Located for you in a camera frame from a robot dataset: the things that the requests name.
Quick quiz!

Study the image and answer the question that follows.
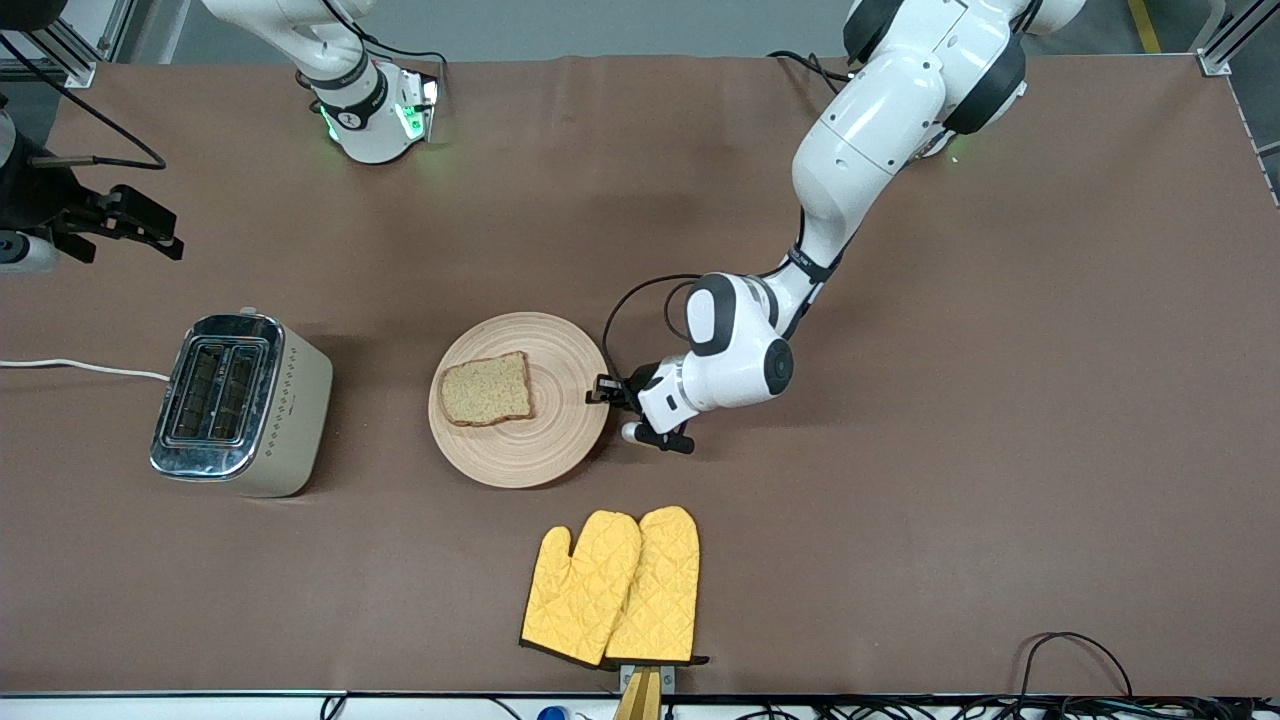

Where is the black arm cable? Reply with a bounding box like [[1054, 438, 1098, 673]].
[[602, 273, 703, 387], [0, 33, 167, 170]]

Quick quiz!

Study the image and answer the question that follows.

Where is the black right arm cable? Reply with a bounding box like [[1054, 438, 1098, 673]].
[[0, 33, 167, 170]]

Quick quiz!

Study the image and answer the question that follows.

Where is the round wooden plate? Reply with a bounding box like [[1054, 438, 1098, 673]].
[[428, 312, 611, 490]]

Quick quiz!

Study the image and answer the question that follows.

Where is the black left base cable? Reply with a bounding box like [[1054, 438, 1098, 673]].
[[767, 49, 851, 96]]

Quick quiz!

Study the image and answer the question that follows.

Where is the black base cable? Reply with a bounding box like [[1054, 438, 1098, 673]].
[[355, 35, 451, 71], [767, 49, 851, 96]]

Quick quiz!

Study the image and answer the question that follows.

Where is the wooden stand with metal bracket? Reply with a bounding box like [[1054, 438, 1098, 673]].
[[612, 663, 677, 720]]

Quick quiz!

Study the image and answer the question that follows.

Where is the white toaster power cord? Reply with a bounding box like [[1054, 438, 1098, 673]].
[[0, 358, 171, 383]]

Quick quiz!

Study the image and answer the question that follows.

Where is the aluminium frame profile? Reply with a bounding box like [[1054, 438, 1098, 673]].
[[20, 0, 137, 88], [1195, 0, 1280, 77]]

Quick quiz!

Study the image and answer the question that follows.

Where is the black looped floor cable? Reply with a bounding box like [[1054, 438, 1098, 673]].
[[1018, 631, 1137, 703]]

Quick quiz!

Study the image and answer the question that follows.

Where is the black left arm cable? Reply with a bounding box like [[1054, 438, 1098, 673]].
[[602, 273, 703, 387]]

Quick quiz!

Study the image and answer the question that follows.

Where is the brown table cover mat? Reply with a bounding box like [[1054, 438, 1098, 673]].
[[0, 52, 1280, 698]]

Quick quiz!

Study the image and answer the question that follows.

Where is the brown bread toast slice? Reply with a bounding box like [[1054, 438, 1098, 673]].
[[438, 351, 535, 428]]

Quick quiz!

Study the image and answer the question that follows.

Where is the yellow quilted oven mitt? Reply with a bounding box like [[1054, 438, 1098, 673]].
[[605, 505, 710, 667], [520, 510, 642, 668]]

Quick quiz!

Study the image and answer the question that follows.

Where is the beige chrome two-slot toaster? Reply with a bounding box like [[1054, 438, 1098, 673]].
[[150, 308, 334, 499]]

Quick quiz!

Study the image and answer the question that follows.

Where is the black right base cable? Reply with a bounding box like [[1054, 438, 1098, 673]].
[[355, 35, 451, 71]]

